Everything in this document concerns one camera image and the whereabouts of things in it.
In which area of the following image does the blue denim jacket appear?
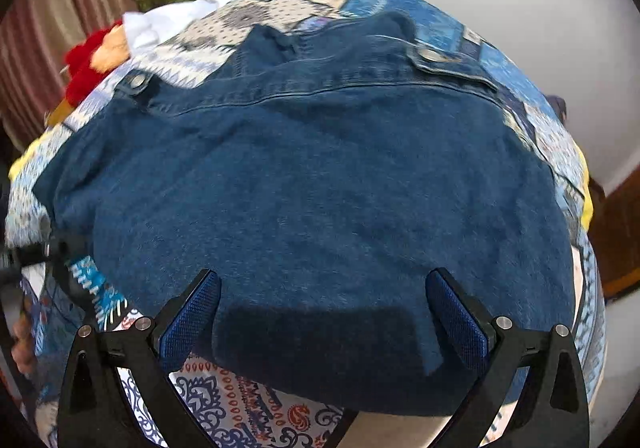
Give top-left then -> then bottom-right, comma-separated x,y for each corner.
34,12 -> 575,416

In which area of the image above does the patchwork patterned bedspread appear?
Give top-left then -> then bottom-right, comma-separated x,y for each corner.
4,0 -> 605,447

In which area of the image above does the brown wooden door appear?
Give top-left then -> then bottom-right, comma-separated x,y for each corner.
588,168 -> 640,301

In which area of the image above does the yellow plush toy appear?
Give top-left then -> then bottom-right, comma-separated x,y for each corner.
575,145 -> 594,231

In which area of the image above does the red plush toy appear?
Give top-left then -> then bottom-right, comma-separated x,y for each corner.
64,20 -> 130,108

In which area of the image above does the striped brown curtain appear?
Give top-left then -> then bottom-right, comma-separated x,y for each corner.
1,0 -> 137,151

